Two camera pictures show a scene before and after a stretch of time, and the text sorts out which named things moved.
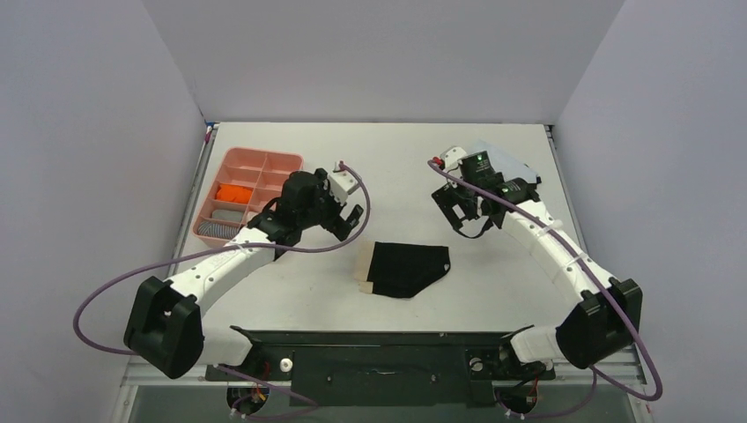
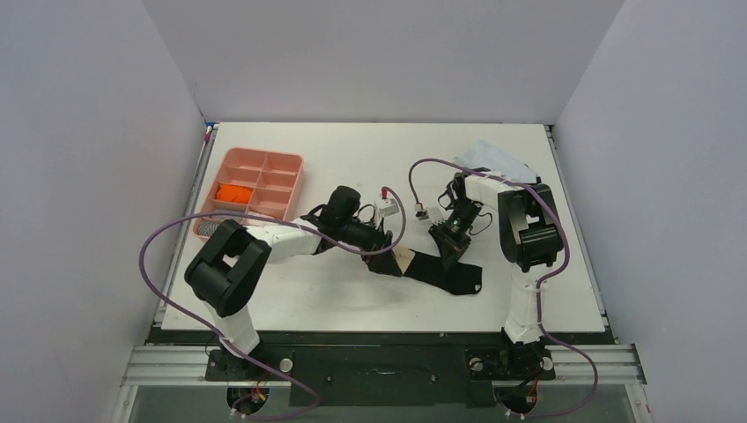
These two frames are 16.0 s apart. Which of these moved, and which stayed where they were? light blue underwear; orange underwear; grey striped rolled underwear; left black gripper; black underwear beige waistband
Moved: black underwear beige waistband; left black gripper
Stayed: grey striped rolled underwear; orange underwear; light blue underwear
